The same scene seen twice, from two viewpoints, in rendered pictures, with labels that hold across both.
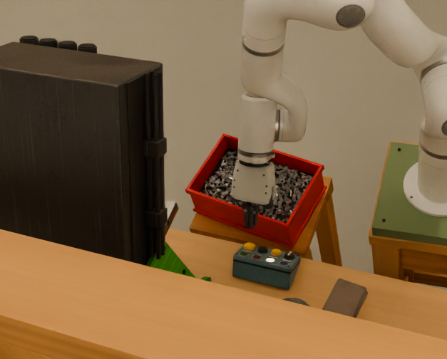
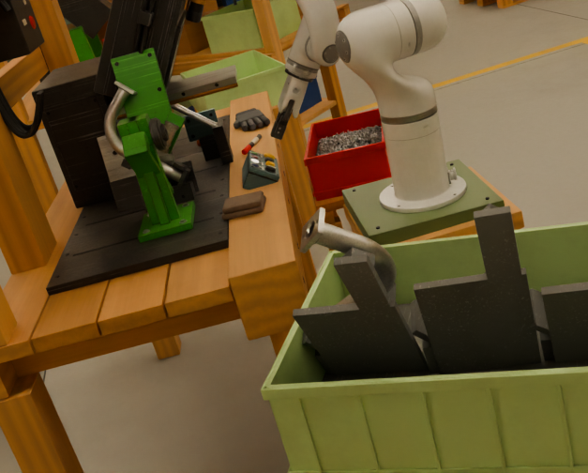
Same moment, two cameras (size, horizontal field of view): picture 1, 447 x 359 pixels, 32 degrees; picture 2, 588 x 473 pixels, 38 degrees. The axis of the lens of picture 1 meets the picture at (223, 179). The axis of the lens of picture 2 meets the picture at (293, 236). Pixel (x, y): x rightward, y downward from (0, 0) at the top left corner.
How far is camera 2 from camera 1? 2.05 m
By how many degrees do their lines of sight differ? 52
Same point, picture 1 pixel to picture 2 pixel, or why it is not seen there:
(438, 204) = (394, 197)
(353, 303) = (238, 204)
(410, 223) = (361, 200)
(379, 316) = (241, 224)
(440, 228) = (369, 211)
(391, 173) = not seen: hidden behind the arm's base
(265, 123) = (304, 33)
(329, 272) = (274, 193)
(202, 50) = not seen: outside the picture
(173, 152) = not seen: hidden behind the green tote
